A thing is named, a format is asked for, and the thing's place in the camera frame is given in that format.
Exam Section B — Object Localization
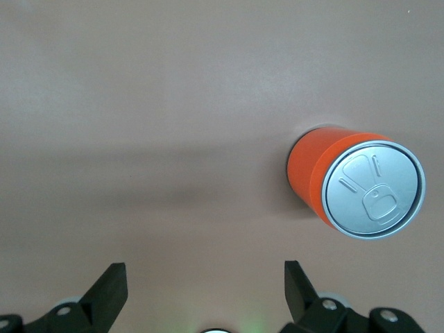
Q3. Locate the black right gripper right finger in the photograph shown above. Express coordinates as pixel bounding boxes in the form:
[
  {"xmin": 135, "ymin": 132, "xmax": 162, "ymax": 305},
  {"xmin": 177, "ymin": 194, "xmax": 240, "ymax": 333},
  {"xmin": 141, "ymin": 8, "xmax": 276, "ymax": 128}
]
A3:
[{"xmin": 280, "ymin": 259, "xmax": 427, "ymax": 333}]

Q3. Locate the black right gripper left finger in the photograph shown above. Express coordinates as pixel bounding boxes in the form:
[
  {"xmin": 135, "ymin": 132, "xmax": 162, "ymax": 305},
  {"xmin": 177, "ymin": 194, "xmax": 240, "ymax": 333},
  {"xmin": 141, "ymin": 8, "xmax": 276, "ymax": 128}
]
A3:
[{"xmin": 0, "ymin": 262, "xmax": 128, "ymax": 333}]

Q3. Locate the orange can with silver lid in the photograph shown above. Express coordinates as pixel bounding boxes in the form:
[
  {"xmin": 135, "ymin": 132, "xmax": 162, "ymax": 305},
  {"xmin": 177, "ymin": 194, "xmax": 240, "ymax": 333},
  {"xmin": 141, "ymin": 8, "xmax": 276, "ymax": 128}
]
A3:
[{"xmin": 286, "ymin": 126, "xmax": 427, "ymax": 241}]

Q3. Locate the brown table cover mat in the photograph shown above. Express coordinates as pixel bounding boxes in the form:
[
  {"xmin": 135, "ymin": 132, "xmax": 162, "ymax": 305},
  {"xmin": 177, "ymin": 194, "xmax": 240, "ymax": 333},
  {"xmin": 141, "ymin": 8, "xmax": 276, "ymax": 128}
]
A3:
[{"xmin": 0, "ymin": 0, "xmax": 444, "ymax": 333}]

